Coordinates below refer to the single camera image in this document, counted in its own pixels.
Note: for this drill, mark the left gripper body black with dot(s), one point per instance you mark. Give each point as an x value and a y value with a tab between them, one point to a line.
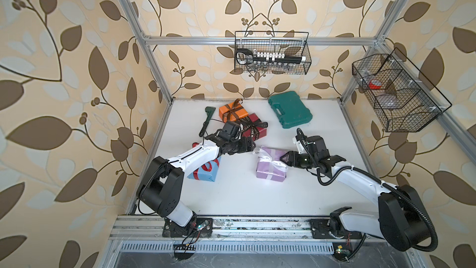
233	144

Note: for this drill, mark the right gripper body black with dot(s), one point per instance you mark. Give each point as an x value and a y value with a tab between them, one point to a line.
306	160

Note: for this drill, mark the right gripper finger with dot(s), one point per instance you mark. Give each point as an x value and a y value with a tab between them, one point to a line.
289	161
290	155

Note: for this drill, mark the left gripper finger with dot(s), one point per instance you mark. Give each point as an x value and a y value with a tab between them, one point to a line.
249	142
247	149

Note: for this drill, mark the purple gift box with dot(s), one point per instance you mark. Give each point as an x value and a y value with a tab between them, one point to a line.
269	165

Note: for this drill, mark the white ribbon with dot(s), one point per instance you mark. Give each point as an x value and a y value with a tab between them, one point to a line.
266	157

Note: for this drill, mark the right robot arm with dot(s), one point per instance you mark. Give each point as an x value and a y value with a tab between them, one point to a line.
399	215

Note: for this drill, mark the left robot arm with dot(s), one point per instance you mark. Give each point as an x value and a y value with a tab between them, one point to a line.
161	186

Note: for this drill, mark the dark red gift box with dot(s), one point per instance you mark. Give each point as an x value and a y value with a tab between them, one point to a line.
256	126

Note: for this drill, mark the orange gift box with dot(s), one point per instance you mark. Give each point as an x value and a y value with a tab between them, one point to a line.
231	111

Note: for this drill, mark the brown ribbon bow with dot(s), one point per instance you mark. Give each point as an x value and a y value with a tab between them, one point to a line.
232	109

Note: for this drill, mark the red ribbon bow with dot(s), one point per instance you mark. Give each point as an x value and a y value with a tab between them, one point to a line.
209	166

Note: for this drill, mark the blue gift box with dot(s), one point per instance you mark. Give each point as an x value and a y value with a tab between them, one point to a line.
206	172

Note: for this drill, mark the green plastic tool case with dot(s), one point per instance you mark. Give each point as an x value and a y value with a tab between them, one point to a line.
289	109

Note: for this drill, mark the red object in basket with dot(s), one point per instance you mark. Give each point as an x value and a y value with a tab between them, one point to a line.
375	84

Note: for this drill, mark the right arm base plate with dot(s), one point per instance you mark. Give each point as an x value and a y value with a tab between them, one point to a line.
329	228

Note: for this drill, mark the socket set rail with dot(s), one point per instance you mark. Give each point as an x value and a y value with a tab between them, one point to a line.
247	57

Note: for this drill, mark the black wire basket back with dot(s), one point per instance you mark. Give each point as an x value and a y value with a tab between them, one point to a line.
274	52

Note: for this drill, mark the black wire basket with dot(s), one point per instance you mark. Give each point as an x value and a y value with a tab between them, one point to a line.
274	52
409	99

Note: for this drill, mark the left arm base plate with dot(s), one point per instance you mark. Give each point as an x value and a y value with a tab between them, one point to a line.
202	225

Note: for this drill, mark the black wire basket right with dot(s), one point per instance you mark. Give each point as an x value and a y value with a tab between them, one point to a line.
409	99

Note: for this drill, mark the aluminium front rail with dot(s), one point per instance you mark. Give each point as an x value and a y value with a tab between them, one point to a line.
222	227

